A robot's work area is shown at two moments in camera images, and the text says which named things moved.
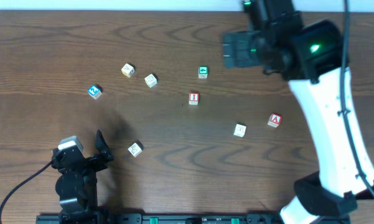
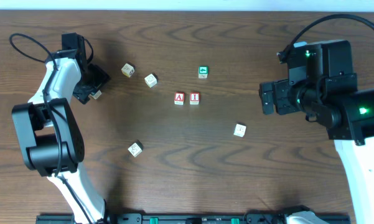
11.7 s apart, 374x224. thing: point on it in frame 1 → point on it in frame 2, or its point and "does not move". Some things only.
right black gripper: x=236 y=50 → x=274 y=97
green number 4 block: x=203 y=72 does not move
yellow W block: x=127 y=70 does not move
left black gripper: x=89 y=160 → x=91 y=86
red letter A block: x=274 y=120 → x=179 y=98
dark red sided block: x=136 y=149 does not move
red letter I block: x=193 y=98 does not move
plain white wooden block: x=239 y=130 does not move
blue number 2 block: x=94 y=91 does not move
